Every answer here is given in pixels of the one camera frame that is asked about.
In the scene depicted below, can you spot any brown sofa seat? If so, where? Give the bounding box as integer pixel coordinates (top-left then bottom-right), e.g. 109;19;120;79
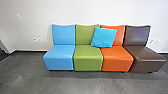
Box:
123;24;167;74

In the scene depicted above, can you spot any white door frame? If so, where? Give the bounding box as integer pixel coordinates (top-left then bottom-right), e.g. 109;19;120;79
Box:
0;37;12;56

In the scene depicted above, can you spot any white wall power outlet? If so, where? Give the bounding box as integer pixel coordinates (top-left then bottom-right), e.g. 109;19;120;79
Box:
32;36;45;43
148;38;163;45

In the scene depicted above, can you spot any orange sofa seat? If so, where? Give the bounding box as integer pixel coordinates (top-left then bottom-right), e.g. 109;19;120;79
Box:
99;24;135;73

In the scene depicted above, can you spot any white wall light switch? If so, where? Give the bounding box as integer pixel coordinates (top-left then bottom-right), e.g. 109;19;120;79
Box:
9;12;23;20

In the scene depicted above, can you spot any blue sofa seat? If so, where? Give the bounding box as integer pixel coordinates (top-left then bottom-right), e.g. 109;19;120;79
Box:
42;23;77;72

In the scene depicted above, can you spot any blue square cushion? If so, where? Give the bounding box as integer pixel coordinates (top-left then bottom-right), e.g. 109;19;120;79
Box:
90;26;118;49

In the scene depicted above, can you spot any green sofa seat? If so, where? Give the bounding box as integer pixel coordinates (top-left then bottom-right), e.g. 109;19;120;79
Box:
73;23;104;72

